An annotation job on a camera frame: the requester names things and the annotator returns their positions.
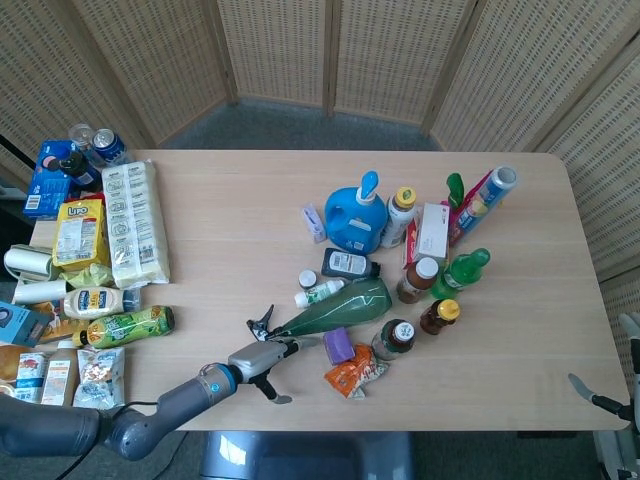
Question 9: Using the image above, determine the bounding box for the red pink long box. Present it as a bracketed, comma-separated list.
[448, 169, 494, 246]

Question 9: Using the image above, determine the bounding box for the green spray bottle black trigger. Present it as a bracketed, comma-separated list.
[246, 278, 394, 342]

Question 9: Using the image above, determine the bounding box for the dark bottle black cap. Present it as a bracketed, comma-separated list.
[58, 152, 101, 191]

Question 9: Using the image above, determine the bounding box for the white lint roller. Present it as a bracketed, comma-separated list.
[3, 244, 55, 279]

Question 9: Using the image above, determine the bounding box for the small lavender box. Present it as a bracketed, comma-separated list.
[300, 202, 327, 245]

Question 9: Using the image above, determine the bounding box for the white packet red print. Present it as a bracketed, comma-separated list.
[14, 351, 49, 404]

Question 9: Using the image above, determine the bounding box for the blue drink can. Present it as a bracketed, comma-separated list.
[92, 128, 126, 166]

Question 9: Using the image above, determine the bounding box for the white paper roll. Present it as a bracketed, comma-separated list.
[12, 279, 69, 305]

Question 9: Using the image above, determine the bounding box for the woven bamboo folding screen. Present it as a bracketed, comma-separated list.
[0, 0, 640, 391]

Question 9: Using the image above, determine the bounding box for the white cracker pack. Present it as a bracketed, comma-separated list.
[101, 159, 171, 289]

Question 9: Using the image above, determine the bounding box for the small white green bottle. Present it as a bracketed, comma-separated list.
[293, 278, 346, 308]

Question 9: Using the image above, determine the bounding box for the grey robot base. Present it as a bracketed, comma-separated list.
[199, 430, 416, 480]

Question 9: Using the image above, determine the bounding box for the white bottle yellow cap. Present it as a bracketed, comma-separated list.
[382, 187, 419, 249]

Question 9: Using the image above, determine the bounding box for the white nut snack bag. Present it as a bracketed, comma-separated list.
[73, 347, 126, 410]

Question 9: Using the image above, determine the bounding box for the green drink bottle lying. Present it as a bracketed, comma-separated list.
[72, 305, 176, 350]

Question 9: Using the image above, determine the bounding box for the green label tea bottle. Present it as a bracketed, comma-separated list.
[370, 318, 416, 362]

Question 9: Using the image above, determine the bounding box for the blue detergent jug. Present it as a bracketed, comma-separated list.
[324, 170, 389, 252]

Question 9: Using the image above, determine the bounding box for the red white box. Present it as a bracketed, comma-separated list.
[403, 219, 421, 264]

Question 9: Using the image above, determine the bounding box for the blue cookie box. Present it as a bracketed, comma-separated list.
[22, 139, 76, 220]

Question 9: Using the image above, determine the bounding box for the dark grey squeeze bottle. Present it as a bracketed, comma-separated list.
[321, 248, 381, 279]

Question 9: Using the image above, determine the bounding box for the honey bottle yellow cap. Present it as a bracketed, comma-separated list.
[419, 298, 461, 336]

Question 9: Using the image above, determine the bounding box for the blue carton box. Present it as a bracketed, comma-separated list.
[0, 299, 52, 349]

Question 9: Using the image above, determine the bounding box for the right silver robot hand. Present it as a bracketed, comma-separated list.
[568, 312, 640, 434]

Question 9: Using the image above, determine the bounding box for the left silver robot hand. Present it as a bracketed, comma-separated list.
[227, 334, 322, 406]

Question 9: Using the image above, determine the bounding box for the orange snack packet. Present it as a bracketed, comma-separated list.
[323, 343, 390, 400]

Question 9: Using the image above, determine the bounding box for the yellow biscuit package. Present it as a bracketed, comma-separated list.
[52, 199, 110, 271]

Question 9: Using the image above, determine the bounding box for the brown tea bottle white cap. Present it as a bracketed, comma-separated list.
[397, 257, 440, 305]

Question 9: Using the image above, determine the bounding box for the purple box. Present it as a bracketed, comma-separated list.
[323, 326, 356, 365]

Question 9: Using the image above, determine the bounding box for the green soda bottle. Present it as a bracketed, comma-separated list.
[430, 248, 491, 301]

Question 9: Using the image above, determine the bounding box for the mayonnaise squeeze bottle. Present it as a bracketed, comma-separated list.
[62, 286, 142, 321]

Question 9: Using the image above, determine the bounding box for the beige orange labelled package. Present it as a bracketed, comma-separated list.
[40, 340, 80, 406]

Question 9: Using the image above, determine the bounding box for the white carton box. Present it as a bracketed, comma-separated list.
[413, 202, 451, 261]

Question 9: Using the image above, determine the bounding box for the light green bag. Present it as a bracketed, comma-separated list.
[59, 263, 115, 290]

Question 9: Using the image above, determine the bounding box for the orange yellow packet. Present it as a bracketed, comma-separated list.
[37, 299, 91, 345]

